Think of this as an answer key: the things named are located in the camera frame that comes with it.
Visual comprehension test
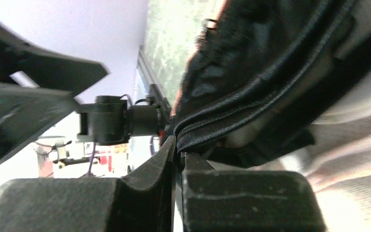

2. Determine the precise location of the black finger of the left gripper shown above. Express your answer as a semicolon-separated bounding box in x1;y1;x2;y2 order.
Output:
0;24;107;165

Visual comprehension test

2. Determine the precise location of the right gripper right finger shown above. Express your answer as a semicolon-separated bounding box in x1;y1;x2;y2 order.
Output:
182;153;327;232

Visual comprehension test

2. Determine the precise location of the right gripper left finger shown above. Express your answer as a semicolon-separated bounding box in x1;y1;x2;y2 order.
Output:
0;136;176;232

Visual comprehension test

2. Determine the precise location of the black bra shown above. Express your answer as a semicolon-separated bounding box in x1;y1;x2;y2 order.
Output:
174;0;371;168

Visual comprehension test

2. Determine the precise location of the floral mesh laundry bag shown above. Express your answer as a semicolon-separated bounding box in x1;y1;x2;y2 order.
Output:
276;0;371;232

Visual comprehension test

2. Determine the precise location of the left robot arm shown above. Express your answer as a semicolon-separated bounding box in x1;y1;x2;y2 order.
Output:
0;25;168;165

